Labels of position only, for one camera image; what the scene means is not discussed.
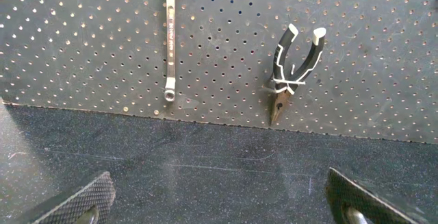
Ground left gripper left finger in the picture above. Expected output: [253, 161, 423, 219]
[13, 171, 116, 224]

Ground wrench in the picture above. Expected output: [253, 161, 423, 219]
[163, 0, 179, 103]

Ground black and white pliers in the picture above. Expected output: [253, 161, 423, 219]
[268, 23, 327, 126]

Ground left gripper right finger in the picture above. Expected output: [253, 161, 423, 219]
[324, 167, 429, 224]

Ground black pegboard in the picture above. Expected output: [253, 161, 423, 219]
[0, 0, 438, 145]

